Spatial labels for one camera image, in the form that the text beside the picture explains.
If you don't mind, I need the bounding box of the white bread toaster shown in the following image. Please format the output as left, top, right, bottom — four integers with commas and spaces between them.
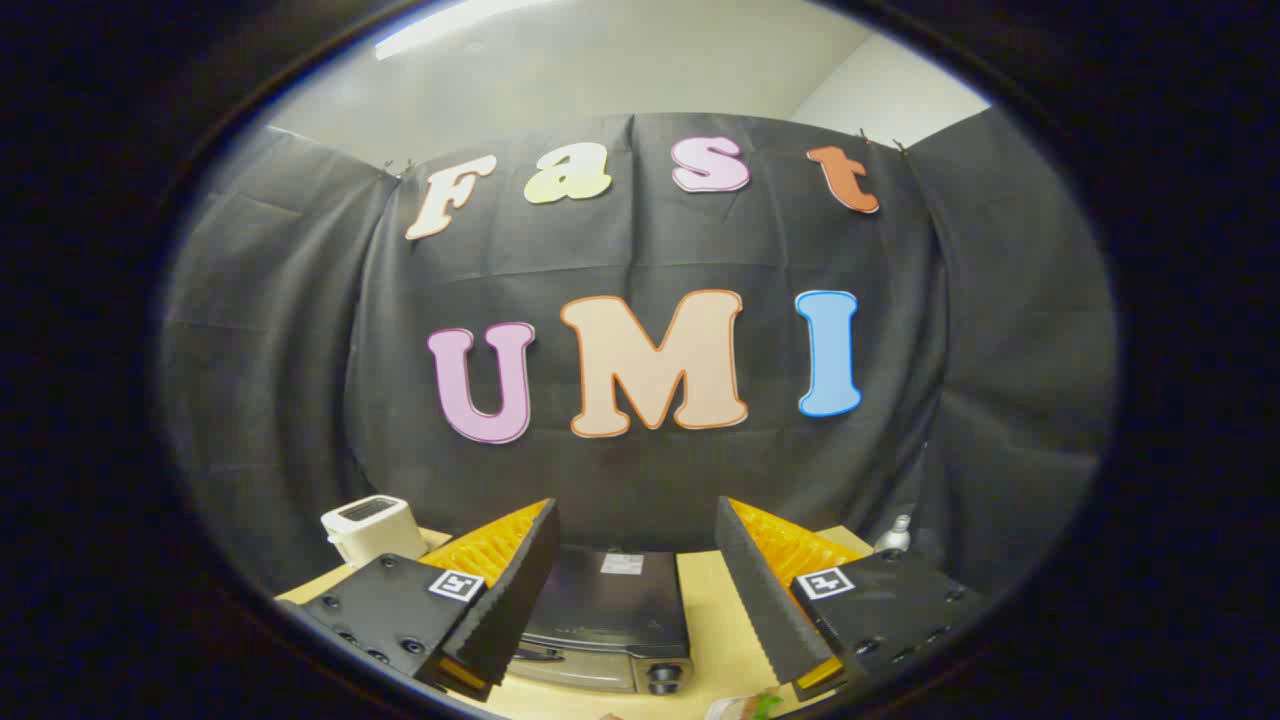
320, 495, 430, 570

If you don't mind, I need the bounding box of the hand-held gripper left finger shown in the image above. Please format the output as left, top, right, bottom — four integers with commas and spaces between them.
275, 498, 561, 702

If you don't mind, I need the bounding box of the black toaster oven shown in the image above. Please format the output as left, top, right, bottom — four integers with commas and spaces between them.
505, 547, 694, 697

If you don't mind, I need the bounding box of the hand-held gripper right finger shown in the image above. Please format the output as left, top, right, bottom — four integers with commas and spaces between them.
714, 496, 993, 702

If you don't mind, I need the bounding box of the black backdrop cloth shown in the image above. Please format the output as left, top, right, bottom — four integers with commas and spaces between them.
160, 110, 1119, 601

